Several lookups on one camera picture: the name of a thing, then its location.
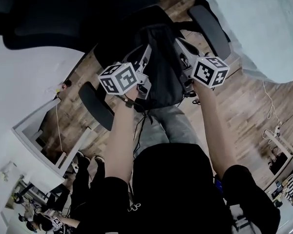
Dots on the person's left forearm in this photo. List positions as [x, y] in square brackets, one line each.
[119, 140]

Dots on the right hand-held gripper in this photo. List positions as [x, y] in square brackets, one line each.
[208, 72]

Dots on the small red yellow toy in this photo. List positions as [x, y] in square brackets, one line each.
[64, 84]

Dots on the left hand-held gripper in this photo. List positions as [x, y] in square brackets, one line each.
[122, 78]

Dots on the dark grey backpack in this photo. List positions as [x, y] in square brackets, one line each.
[161, 69]

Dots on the round table with pale cloth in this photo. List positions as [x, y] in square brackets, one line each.
[258, 28]

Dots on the person's grey trousers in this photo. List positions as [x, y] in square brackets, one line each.
[173, 128]

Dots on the white open-frame desk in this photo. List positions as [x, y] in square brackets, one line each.
[27, 160]

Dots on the white grey worn pouch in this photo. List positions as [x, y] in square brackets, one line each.
[241, 219]

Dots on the white low table frame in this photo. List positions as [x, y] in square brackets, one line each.
[283, 152]

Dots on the person's black shirt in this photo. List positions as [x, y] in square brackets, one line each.
[175, 191]

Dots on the black mesh office chair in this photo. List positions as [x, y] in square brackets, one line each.
[63, 13]

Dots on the person's right forearm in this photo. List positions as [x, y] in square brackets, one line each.
[215, 130]

